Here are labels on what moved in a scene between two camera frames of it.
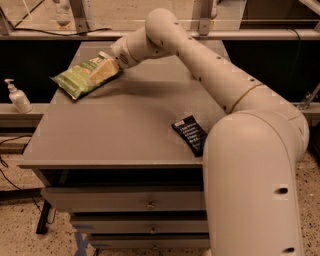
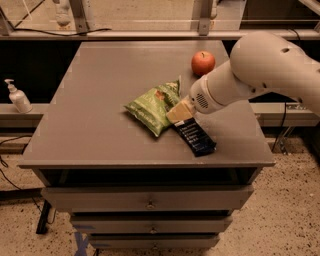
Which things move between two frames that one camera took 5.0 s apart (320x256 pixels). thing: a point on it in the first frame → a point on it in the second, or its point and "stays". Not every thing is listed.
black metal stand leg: (43, 218) stays
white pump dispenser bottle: (19, 99) stays
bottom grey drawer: (151, 241) stays
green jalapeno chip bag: (78, 80) → (152, 107)
